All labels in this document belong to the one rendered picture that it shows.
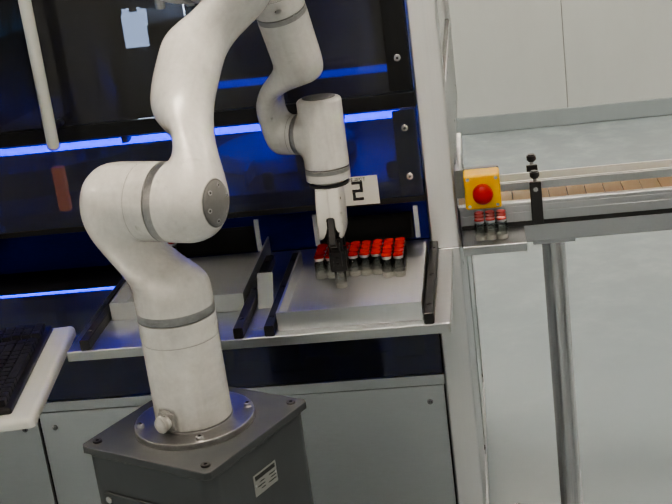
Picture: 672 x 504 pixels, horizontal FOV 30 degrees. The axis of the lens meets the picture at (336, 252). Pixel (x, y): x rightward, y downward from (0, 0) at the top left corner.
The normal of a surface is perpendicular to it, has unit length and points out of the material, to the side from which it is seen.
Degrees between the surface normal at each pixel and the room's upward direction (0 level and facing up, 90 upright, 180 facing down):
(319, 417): 90
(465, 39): 90
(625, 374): 0
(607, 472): 0
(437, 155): 90
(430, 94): 90
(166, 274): 30
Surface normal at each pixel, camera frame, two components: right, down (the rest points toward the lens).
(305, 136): -0.58, 0.31
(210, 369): 0.77, 0.11
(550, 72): -0.10, 0.33
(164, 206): -0.41, 0.14
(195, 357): 0.41, 0.24
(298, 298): -0.12, -0.94
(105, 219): -0.37, 0.43
